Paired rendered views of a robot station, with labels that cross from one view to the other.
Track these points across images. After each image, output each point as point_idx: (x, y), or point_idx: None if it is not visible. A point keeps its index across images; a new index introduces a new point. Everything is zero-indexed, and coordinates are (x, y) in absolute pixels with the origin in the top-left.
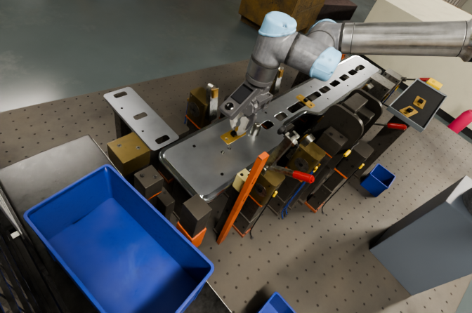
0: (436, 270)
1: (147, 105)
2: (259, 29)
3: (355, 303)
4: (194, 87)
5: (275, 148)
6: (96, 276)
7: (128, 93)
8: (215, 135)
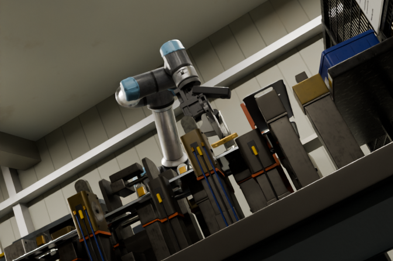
0: None
1: (250, 113)
2: (178, 48)
3: None
4: None
5: (226, 124)
6: None
7: (254, 98)
8: (230, 154)
